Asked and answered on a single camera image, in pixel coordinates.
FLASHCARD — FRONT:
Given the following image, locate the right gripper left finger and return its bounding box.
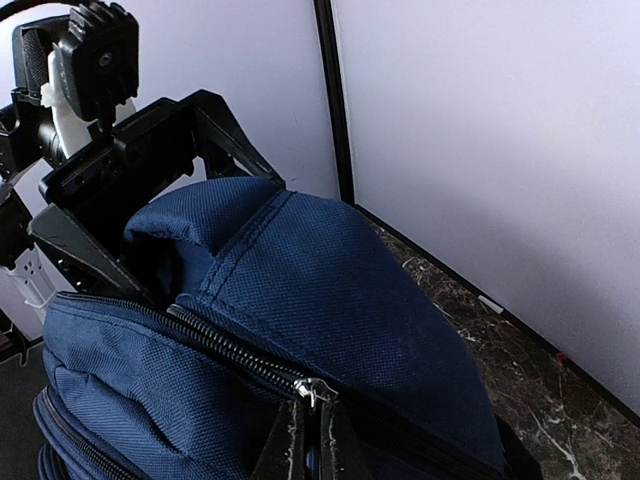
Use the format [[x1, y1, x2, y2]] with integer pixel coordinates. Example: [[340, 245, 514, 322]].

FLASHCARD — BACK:
[[254, 400, 306, 480]]

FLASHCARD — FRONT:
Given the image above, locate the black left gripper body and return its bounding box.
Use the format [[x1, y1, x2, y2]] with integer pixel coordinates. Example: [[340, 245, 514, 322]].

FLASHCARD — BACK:
[[39, 90, 225, 230]]

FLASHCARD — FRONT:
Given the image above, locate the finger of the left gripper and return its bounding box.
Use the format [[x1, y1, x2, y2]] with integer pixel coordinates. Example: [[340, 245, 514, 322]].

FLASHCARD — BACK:
[[192, 102, 286, 189], [28, 204, 155, 303]]

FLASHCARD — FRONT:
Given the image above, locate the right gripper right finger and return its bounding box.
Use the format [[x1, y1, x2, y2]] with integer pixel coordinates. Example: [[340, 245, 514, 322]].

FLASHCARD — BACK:
[[319, 401, 372, 480]]

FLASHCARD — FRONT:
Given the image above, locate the navy blue student backpack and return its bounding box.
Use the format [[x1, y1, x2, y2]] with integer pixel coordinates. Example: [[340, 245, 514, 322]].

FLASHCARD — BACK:
[[34, 177, 542, 479]]

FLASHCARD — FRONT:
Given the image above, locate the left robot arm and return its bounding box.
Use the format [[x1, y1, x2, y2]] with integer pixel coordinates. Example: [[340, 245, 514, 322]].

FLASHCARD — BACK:
[[1, 1, 282, 314]]

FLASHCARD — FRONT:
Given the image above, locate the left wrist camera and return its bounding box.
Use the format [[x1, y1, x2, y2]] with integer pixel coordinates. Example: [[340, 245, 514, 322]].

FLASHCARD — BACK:
[[41, 1, 139, 158]]

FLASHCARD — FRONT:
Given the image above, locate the left black frame post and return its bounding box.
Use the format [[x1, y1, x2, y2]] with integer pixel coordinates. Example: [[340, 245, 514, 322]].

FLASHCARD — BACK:
[[313, 0, 356, 206]]

